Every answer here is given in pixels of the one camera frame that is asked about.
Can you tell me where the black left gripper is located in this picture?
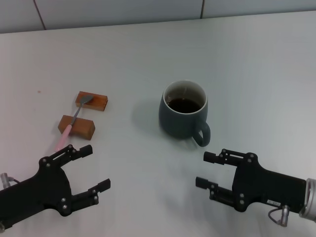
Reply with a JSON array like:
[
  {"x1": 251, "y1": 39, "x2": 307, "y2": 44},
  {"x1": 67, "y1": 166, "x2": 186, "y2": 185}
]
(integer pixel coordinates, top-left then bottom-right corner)
[{"x1": 0, "y1": 145, "x2": 111, "y2": 232}]

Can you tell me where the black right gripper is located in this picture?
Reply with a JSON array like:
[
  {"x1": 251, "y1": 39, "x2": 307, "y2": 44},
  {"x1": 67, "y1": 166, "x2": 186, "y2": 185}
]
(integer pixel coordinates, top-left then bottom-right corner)
[{"x1": 195, "y1": 149, "x2": 307, "y2": 213}]

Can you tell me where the pink handled metal spoon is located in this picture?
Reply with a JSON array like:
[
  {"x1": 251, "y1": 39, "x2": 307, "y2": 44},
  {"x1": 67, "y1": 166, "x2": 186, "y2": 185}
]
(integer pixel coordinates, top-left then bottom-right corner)
[{"x1": 54, "y1": 95, "x2": 94, "y2": 152}]

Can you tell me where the grey ceramic cup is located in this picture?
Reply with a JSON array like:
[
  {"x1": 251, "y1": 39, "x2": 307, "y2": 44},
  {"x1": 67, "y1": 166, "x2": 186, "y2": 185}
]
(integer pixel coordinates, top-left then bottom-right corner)
[{"x1": 158, "y1": 79, "x2": 211, "y2": 148}]

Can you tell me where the matte arched wooden block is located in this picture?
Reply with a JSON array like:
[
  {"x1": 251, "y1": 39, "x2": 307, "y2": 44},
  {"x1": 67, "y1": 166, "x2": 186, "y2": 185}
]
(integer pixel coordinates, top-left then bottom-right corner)
[{"x1": 57, "y1": 115, "x2": 96, "y2": 141}]

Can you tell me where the glossy wooden rest block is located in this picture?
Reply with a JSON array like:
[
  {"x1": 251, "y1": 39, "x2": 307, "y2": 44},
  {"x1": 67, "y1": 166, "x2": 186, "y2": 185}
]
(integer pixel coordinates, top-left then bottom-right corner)
[{"x1": 74, "y1": 91, "x2": 109, "y2": 112}]

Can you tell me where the dark coffee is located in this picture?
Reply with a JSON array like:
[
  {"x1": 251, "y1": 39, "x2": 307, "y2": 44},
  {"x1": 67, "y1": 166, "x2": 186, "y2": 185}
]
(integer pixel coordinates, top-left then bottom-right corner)
[{"x1": 165, "y1": 98, "x2": 202, "y2": 114}]

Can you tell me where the left silver connector with cable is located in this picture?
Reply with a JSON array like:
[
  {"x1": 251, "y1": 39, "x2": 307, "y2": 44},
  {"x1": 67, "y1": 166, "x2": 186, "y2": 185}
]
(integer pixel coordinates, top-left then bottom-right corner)
[{"x1": 0, "y1": 172, "x2": 20, "y2": 190}]

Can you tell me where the silver connector with cable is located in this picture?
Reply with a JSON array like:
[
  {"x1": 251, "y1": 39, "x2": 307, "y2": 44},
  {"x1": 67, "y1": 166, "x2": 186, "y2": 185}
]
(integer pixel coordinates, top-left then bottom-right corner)
[
  {"x1": 268, "y1": 205, "x2": 290, "y2": 227},
  {"x1": 0, "y1": 172, "x2": 20, "y2": 190}
]

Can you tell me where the right silver connector with cable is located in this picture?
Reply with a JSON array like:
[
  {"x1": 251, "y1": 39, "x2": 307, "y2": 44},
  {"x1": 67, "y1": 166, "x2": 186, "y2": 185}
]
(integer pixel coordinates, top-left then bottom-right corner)
[{"x1": 268, "y1": 205, "x2": 290, "y2": 227}]

